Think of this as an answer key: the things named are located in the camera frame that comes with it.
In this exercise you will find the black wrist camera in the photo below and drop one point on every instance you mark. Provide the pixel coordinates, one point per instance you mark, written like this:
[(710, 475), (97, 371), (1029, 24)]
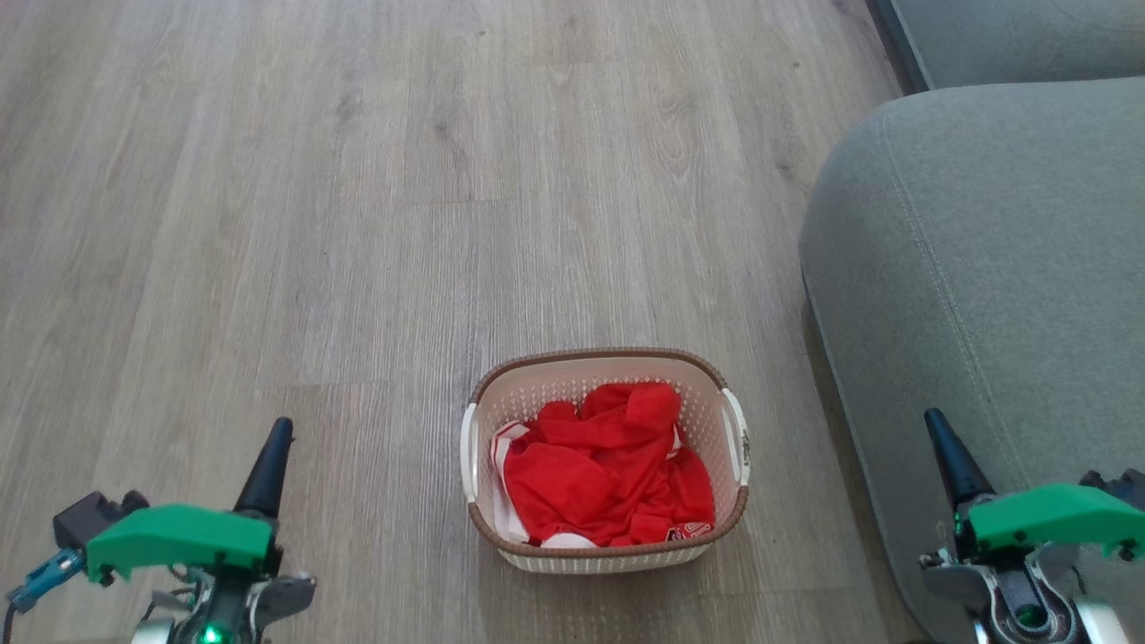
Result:
[(94, 514), (1118, 487)]

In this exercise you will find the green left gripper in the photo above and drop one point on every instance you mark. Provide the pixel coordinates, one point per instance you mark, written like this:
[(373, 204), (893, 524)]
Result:
[(179, 537)]

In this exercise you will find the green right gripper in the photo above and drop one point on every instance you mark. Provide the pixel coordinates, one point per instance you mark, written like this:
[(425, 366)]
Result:
[(1047, 523)]

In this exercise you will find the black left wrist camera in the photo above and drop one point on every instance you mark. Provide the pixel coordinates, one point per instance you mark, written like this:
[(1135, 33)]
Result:
[(94, 514)]

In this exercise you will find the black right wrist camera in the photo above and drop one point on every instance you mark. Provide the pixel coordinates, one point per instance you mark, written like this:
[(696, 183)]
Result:
[(1118, 487)]

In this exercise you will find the grey fabric sofa seat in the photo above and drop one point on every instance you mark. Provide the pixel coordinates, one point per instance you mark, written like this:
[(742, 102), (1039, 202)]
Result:
[(1020, 40)]

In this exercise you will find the red and white garment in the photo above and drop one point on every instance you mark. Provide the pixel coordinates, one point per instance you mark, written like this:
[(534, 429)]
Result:
[(599, 474)]

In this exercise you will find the white plastic laundry basket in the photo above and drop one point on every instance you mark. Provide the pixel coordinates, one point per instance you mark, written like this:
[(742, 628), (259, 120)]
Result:
[(716, 402)]

